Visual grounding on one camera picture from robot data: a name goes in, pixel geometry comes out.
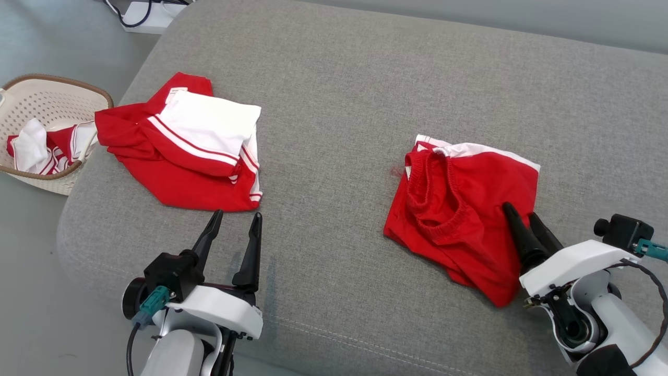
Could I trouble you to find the black cable with teal connector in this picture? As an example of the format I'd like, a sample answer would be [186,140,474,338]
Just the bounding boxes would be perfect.
[608,238,668,369]
[126,286,176,376]

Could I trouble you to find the red white crumpled garment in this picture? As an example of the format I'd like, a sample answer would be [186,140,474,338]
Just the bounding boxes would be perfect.
[6,117,100,176]

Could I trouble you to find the cream perforated laundry basket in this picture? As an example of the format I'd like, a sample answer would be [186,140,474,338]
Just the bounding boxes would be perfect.
[0,73,115,197]

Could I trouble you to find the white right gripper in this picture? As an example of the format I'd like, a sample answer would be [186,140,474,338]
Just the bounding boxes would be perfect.
[502,202,642,309]

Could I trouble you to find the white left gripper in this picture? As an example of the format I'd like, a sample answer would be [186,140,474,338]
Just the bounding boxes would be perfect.
[167,209,265,341]

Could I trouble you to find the red shorts with white stripe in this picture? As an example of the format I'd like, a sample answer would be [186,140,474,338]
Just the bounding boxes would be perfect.
[383,134,541,308]

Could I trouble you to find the red shirt with white sleeves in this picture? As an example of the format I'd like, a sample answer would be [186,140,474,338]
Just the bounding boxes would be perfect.
[94,72,264,213]

